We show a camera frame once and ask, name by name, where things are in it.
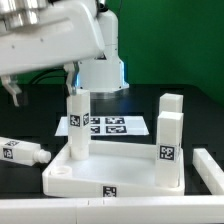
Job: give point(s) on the white fence bar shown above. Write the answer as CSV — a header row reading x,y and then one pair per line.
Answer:
x,y
149,210
209,171

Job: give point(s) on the white right fence bar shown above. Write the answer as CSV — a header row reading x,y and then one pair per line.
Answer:
x,y
209,171

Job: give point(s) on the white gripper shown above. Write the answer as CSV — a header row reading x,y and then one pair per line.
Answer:
x,y
37,34

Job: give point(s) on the white front fence bar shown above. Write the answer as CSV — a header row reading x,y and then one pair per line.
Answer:
x,y
149,210

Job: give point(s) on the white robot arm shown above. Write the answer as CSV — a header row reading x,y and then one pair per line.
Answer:
x,y
101,74

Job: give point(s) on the white desk top tray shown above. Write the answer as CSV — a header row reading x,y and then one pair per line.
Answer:
x,y
113,169

